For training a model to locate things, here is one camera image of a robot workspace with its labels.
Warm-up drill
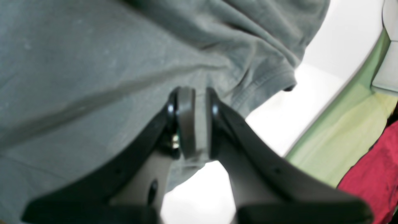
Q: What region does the red cloth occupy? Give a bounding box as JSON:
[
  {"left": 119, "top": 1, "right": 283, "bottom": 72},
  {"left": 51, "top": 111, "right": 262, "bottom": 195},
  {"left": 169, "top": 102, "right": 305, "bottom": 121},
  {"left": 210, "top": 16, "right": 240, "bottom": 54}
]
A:
[{"left": 337, "top": 122, "right": 398, "bottom": 224}]

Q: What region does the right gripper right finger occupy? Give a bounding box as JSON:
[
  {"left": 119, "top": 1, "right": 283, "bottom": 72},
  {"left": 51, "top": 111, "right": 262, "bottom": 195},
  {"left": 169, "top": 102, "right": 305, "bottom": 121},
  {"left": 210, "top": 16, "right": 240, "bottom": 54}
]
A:
[{"left": 206, "top": 88, "right": 373, "bottom": 224}]

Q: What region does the white side table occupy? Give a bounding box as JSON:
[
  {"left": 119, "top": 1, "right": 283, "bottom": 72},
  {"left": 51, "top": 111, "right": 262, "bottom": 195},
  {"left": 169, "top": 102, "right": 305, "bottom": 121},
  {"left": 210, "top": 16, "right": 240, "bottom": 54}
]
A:
[{"left": 372, "top": 0, "right": 398, "bottom": 97}]

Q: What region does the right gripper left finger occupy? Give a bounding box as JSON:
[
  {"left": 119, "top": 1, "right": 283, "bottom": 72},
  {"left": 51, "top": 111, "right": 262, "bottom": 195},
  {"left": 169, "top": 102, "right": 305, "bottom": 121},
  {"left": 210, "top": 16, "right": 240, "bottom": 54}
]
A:
[{"left": 22, "top": 87, "right": 196, "bottom": 224}]

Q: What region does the dark grey t-shirt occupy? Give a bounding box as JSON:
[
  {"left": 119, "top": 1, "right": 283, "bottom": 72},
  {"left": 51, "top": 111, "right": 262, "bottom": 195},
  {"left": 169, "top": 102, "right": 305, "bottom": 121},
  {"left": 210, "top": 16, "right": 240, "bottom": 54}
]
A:
[{"left": 0, "top": 0, "right": 330, "bottom": 224}]

